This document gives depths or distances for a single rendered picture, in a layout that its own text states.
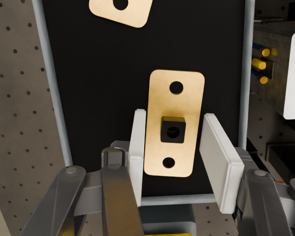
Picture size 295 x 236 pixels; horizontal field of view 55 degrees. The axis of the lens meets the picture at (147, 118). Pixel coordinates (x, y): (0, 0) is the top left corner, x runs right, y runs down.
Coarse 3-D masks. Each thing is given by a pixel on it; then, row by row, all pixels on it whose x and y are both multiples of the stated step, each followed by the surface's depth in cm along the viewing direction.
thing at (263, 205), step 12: (252, 180) 13; (264, 180) 13; (252, 192) 12; (264, 192) 12; (276, 192) 12; (252, 204) 11; (264, 204) 11; (276, 204) 11; (240, 216) 13; (252, 216) 11; (264, 216) 10; (276, 216) 11; (240, 228) 13; (252, 228) 10; (264, 228) 10; (276, 228) 10; (288, 228) 10
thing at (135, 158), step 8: (136, 112) 19; (144, 112) 20; (136, 120) 18; (144, 120) 18; (136, 128) 17; (144, 128) 17; (136, 136) 16; (144, 136) 16; (136, 144) 15; (136, 152) 14; (128, 160) 14; (136, 160) 13; (128, 168) 14; (136, 168) 14; (136, 176) 14; (136, 184) 14; (136, 192) 14; (136, 200) 14
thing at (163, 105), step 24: (168, 72) 19; (192, 72) 19; (168, 96) 20; (192, 96) 20; (168, 120) 20; (192, 120) 21; (168, 144) 21; (192, 144) 21; (144, 168) 22; (168, 168) 22
